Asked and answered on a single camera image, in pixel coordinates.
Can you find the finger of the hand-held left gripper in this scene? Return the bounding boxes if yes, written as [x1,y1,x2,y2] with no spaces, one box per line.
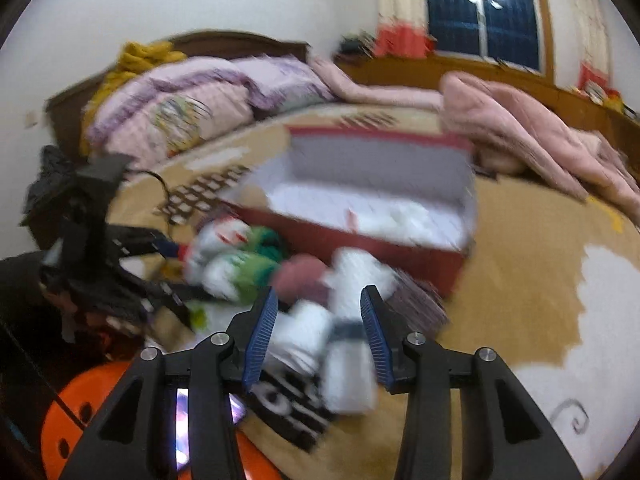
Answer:
[119,269,203,332]
[107,226,177,261]

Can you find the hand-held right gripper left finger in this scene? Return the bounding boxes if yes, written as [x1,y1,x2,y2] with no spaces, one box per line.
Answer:
[59,286,280,480]

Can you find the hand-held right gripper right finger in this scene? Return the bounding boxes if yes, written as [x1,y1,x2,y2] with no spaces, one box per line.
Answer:
[360,285,583,480]

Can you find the white roll with grey band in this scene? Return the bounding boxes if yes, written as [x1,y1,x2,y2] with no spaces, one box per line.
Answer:
[320,320,381,413]

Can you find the green white sock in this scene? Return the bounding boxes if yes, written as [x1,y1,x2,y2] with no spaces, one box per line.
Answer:
[202,252,286,306]
[240,225,291,263]

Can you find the white sock with red ribbon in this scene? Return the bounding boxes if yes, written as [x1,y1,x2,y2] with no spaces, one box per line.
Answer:
[182,216,253,273]

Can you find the red cardboard box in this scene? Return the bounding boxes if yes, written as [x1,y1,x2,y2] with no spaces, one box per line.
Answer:
[220,122,478,302]

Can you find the clear plastic bag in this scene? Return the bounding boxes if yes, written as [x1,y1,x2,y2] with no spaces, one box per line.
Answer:
[350,199,453,242]

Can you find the dark cloth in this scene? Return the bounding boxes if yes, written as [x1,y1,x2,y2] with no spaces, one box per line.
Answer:
[22,145,76,213]

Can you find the black printed cloth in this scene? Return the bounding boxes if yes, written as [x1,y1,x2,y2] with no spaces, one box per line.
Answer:
[240,370,337,453]

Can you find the pink printed pillow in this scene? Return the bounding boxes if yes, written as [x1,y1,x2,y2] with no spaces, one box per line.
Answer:
[85,67,256,168]

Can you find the orange plastic stool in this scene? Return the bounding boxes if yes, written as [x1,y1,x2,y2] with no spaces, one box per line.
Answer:
[40,362,273,480]

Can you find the yellow cloth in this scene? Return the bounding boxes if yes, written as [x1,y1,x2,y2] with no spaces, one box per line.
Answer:
[80,40,177,128]

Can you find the purple floral pillow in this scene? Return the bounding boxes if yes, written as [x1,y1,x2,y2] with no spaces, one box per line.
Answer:
[227,55,337,116]

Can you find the pink fleece robe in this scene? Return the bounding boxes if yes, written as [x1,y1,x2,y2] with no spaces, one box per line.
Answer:
[439,70,640,207]

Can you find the dark clutter pile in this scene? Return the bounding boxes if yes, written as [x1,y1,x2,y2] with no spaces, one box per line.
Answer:
[336,30,378,57]

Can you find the cream red curtain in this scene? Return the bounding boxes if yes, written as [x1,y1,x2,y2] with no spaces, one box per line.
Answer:
[570,0,615,92]
[375,0,435,59]

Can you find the colourful clutter pile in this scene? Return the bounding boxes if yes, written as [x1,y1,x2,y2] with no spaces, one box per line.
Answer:
[582,77,640,121]

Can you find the window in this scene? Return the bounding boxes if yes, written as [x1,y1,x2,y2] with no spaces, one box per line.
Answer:
[419,0,547,74]

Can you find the black cable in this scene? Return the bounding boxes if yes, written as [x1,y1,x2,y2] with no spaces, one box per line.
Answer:
[122,170,176,228]

